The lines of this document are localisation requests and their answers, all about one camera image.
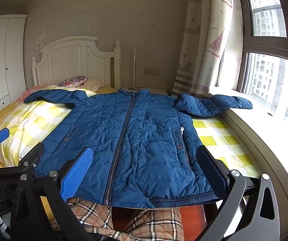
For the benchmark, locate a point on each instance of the white pole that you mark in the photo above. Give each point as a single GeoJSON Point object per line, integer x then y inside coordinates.
{"type": "Point", "coordinates": [135, 67]}

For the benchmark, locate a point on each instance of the beige windowsill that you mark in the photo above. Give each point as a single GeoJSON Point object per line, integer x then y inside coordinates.
{"type": "Point", "coordinates": [259, 130]}

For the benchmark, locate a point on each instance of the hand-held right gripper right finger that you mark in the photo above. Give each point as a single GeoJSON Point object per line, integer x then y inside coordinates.
{"type": "Point", "coordinates": [210, 172]}

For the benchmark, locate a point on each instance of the yellow checkered bed sheet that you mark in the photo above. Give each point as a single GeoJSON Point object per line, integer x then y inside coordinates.
{"type": "Point", "coordinates": [33, 120]}

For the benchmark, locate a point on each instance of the dark framed window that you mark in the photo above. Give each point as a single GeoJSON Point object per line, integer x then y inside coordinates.
{"type": "Point", "coordinates": [269, 80]}

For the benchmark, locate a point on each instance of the printed curtain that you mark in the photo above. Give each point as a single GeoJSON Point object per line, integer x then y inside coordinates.
{"type": "Point", "coordinates": [204, 42]}

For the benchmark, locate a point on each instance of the white bed headboard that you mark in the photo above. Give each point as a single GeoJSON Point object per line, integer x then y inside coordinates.
{"type": "Point", "coordinates": [66, 60]}

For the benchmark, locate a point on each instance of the patterned pillow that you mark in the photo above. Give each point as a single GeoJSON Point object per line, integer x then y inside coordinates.
{"type": "Point", "coordinates": [72, 81]}

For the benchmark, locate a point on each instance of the pink pillow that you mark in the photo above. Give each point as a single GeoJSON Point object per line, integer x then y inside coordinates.
{"type": "Point", "coordinates": [93, 82]}

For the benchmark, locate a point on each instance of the pink quilt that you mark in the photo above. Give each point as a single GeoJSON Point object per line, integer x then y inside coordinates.
{"type": "Point", "coordinates": [30, 92]}

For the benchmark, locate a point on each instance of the wall switches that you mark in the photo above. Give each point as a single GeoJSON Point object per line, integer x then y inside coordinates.
{"type": "Point", "coordinates": [39, 47]}

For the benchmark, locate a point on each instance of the wall socket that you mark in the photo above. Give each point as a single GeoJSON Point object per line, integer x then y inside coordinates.
{"type": "Point", "coordinates": [151, 70]}

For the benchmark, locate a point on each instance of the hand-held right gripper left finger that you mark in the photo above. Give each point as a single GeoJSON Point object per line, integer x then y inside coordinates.
{"type": "Point", "coordinates": [77, 173]}

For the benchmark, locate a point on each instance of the blue puffer jacket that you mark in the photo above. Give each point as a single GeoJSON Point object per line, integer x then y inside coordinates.
{"type": "Point", "coordinates": [146, 143]}

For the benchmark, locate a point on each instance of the paper wall notice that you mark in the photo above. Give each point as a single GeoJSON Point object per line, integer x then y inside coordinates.
{"type": "Point", "coordinates": [40, 37]}

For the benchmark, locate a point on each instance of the plaid pants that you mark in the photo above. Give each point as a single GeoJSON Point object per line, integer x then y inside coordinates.
{"type": "Point", "coordinates": [93, 218]}

